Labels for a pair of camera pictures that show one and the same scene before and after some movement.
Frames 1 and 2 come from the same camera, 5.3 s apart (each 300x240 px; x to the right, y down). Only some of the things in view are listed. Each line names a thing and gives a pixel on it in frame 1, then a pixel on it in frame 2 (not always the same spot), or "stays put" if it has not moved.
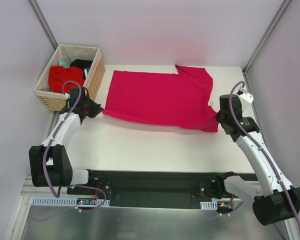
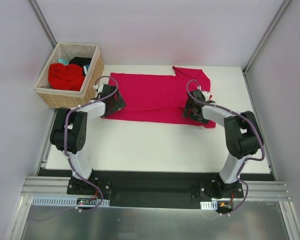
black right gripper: (221, 119) → (191, 110)
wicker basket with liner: (65, 52) stays put
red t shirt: (58, 75) stays put
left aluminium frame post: (40, 17) stays put
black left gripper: (90, 110) → (115, 104)
